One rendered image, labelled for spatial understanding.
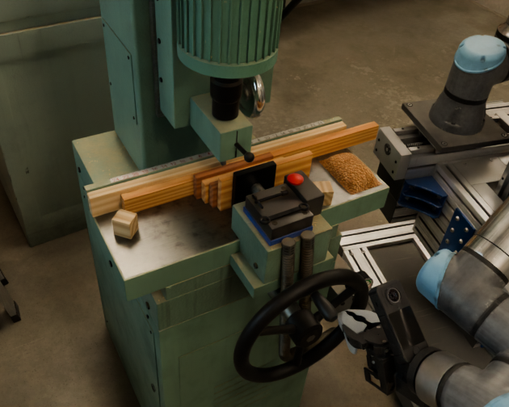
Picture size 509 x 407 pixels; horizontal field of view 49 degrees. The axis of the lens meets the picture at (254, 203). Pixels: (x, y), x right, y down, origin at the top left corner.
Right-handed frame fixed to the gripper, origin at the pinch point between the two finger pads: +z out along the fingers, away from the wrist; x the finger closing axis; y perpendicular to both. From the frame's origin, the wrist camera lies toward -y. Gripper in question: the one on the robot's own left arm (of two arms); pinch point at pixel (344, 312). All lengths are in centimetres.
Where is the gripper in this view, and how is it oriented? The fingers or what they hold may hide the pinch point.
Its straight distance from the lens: 96.9
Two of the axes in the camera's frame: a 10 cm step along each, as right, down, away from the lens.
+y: 1.8, 9.4, 2.7
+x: 8.7, -2.8, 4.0
